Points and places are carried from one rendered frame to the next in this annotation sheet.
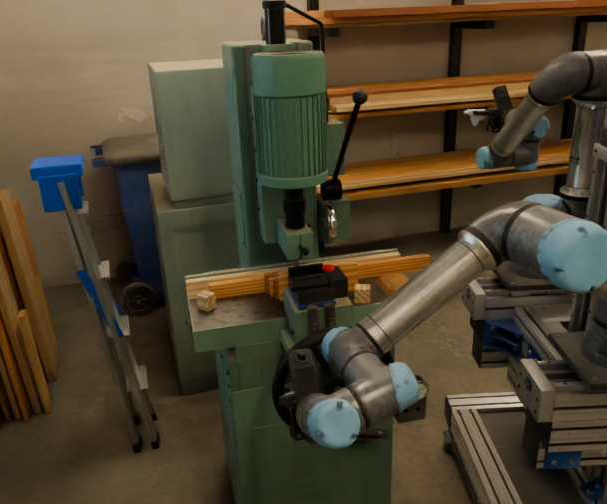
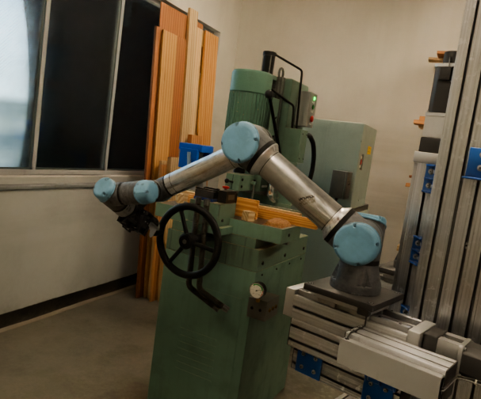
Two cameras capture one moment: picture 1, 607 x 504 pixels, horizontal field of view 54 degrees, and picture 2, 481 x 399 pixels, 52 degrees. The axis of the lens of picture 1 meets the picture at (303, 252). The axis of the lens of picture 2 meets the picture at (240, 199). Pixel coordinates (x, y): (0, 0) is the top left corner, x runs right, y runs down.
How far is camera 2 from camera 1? 142 cm
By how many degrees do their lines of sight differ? 42
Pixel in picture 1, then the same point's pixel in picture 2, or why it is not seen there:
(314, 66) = (253, 76)
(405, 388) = (139, 186)
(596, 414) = (320, 323)
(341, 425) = (102, 186)
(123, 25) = (324, 115)
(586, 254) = (236, 136)
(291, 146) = (233, 117)
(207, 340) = (161, 210)
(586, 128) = not seen: hidden behind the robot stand
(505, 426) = not seen: outside the picture
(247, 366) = (176, 234)
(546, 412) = (288, 306)
